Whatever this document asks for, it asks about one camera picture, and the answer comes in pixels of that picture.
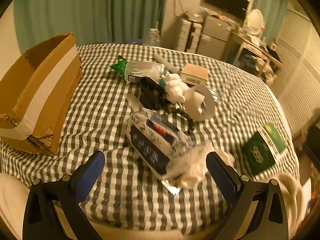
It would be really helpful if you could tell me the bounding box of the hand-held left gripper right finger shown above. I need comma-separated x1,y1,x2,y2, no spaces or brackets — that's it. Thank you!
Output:
205,151,290,240

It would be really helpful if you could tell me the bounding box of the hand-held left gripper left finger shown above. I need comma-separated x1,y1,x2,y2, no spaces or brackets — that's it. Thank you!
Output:
22,151,105,240

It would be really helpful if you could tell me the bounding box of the green medicine box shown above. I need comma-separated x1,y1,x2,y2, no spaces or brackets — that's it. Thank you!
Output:
241,124,287,176

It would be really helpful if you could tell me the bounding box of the dark bead bracelet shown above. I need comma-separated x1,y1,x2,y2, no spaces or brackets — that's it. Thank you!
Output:
164,105,195,134

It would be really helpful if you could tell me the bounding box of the dark blue white packet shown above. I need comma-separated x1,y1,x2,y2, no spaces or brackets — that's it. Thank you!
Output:
126,109,198,177

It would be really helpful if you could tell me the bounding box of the silver foil blister pack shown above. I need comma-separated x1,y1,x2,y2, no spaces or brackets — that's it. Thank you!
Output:
124,93,144,112

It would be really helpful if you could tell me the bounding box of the brown cardboard box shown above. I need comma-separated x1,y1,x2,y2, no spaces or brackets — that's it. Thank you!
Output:
0,32,83,155

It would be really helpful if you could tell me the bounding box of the black pouch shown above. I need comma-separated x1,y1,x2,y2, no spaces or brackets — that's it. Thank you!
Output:
139,76,170,110

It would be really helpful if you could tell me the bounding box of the white tissue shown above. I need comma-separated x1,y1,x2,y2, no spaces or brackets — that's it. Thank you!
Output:
164,73,190,103

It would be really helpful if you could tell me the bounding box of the small tan cardboard box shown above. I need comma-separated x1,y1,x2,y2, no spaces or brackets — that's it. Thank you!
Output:
180,63,210,85

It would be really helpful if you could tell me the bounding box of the green snack packet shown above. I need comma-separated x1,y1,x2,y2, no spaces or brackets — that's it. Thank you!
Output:
109,56,130,77

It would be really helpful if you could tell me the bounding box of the clear plastic bottle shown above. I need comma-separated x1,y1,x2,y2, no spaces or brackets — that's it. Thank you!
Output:
122,60,167,83

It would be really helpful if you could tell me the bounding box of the pale grey cylinder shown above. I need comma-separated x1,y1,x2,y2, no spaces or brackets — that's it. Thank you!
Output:
153,53,182,72

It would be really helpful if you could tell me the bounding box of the grey white checked bed sheet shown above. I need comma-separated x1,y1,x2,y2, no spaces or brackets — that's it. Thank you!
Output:
0,42,299,235

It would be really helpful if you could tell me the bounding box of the white bedding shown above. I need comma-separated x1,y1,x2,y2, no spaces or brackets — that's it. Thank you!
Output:
0,172,30,240

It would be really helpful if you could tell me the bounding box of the dark blue object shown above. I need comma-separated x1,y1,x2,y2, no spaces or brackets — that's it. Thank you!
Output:
300,125,320,165

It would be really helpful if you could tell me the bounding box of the wooden chair with clothes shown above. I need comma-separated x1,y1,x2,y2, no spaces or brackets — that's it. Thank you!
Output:
257,52,283,80

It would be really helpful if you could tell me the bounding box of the white louvre wardrobe door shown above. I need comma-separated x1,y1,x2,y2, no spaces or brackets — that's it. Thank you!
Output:
270,7,320,135

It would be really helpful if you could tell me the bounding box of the cream dressing table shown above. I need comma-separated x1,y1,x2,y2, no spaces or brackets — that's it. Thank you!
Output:
224,27,283,78

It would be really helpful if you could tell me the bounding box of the silver mini fridge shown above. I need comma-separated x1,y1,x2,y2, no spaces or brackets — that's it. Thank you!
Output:
197,14,233,60

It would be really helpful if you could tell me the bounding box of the white suitcase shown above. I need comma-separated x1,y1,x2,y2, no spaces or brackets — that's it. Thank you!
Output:
179,20,203,53

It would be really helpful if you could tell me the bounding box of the large clear water jug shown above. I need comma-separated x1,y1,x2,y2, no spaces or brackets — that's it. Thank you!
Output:
149,29,162,47

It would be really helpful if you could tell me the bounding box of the oval white vanity mirror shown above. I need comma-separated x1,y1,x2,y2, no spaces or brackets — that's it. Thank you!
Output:
245,9,265,34

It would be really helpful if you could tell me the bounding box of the wide green curtain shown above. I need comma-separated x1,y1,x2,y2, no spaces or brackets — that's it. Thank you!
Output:
14,0,170,48

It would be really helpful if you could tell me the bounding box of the narrow green curtain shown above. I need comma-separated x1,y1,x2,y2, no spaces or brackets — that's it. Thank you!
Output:
252,0,288,38

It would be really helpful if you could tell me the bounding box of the black wall television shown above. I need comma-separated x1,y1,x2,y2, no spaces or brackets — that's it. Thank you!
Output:
206,0,250,20

